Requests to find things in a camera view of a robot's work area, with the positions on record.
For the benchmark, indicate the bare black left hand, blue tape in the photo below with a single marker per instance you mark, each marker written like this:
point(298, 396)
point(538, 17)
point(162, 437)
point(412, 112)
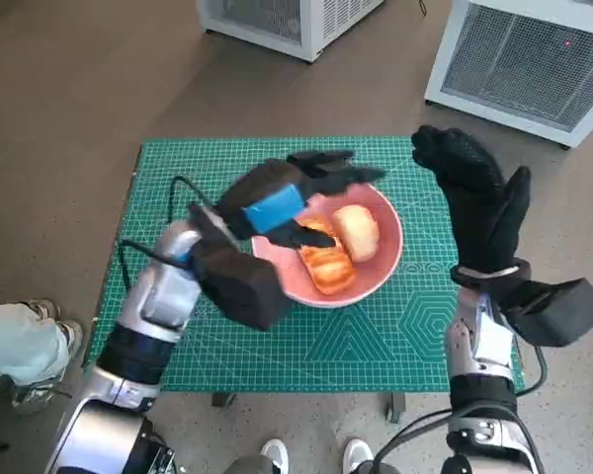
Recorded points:
point(272, 202)

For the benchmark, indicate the black knitted gloved right hand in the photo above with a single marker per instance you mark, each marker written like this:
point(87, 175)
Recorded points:
point(479, 207)

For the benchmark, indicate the round toy bread bun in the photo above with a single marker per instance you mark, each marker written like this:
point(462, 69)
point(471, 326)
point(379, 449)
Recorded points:
point(356, 232)

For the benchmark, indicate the long orange toy bread loaf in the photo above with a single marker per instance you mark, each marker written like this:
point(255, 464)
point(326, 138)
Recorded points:
point(331, 271)

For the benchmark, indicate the pink bowl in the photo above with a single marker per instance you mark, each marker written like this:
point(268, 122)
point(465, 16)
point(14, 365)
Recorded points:
point(375, 261)

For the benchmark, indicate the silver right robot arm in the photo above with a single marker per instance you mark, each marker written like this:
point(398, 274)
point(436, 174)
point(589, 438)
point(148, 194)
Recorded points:
point(489, 345)

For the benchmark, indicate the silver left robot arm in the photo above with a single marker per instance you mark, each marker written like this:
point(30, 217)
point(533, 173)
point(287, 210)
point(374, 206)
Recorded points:
point(163, 296)

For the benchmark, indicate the large white mesh cabinet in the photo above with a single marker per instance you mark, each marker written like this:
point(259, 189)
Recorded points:
point(514, 64)

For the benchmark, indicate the green cutting mat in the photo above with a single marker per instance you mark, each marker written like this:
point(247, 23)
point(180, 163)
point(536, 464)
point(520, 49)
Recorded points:
point(277, 355)

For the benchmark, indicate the white mesh cabinet with louvres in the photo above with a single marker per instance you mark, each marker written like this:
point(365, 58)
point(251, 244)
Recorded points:
point(277, 29)

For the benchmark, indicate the black table leg with caster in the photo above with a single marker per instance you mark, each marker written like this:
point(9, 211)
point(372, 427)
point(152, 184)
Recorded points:
point(396, 407)
point(222, 399)

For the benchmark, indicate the person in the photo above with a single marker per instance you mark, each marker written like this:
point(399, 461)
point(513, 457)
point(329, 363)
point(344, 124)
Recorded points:
point(272, 451)
point(15, 340)

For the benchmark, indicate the black metal device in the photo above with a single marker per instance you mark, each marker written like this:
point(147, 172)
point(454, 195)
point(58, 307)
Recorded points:
point(165, 454)

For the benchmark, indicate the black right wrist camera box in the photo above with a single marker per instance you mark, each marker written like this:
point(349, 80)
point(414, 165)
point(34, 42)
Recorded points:
point(558, 311)

